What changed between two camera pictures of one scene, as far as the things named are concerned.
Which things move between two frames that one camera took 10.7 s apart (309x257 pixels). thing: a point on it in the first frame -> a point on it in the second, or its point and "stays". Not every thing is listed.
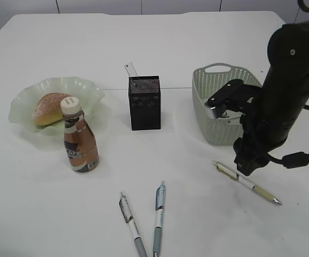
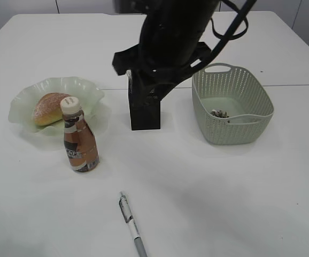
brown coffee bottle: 81,143 stays
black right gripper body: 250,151 -> 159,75
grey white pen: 128,216 stays
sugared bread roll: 48,109 stays
